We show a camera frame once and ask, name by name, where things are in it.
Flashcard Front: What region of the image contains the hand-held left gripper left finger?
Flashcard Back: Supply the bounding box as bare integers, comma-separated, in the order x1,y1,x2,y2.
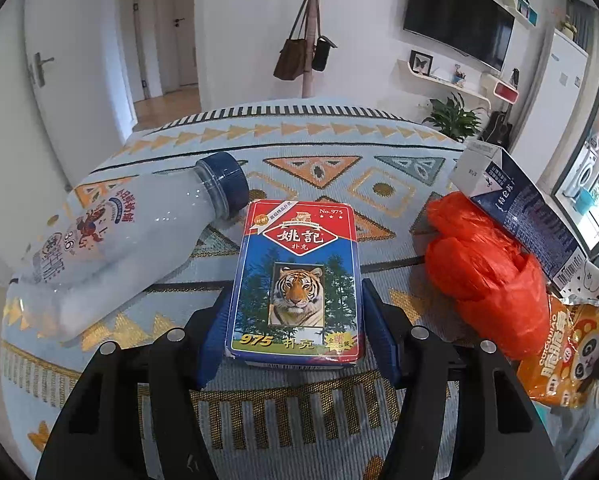
36,286,235,480

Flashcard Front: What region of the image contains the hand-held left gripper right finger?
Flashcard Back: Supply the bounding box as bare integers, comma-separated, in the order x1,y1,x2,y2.
360,278,563,480

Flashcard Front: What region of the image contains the tiger print playing card box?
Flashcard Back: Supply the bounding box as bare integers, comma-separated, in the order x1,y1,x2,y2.
224,200,368,370

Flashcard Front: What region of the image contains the black shoulder bag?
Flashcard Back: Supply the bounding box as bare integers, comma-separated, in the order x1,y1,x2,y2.
310,35,338,73

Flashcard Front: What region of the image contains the clear plastic bottle blue cap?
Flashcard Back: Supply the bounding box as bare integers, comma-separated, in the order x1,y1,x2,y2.
5,152,250,343

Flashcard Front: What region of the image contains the orange plastic bag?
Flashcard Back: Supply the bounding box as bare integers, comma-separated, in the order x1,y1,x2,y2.
424,193,551,361

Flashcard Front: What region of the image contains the patterned woven tablecloth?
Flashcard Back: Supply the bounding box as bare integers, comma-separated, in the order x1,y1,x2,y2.
0,101,550,480

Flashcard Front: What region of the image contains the orange snack packet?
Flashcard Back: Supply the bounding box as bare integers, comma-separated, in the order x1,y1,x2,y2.
517,294,599,410

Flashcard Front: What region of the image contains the blue and white milk carton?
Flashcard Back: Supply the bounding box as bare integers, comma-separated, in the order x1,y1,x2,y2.
450,141,587,292

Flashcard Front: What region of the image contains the white polka dot packet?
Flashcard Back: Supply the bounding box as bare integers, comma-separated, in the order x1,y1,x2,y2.
562,259,599,307

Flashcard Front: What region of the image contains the green potted plant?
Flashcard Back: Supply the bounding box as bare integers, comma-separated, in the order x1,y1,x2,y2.
419,92,486,143

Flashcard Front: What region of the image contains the black guitar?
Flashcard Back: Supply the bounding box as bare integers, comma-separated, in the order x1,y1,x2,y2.
480,108,513,150

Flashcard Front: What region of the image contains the framed butterfly picture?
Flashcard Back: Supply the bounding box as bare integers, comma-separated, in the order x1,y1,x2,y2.
409,50,434,77

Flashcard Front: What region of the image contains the white refrigerator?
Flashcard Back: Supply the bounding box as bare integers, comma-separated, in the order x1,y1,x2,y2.
509,28,590,186

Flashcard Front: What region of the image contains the brown tote bag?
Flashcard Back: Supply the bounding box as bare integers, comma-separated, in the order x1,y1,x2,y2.
273,0,312,81

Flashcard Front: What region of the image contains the pink coat stand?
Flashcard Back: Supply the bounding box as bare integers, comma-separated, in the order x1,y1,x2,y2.
300,0,326,99

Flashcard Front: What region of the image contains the white wall shelf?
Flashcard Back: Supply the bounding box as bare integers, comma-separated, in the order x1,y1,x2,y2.
395,58,491,109

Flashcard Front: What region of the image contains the white door with handle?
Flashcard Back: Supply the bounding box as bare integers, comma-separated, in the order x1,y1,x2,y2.
23,0,140,188

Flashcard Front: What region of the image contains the wall-mounted television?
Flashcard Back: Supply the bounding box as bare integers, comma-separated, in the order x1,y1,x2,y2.
403,0,516,73

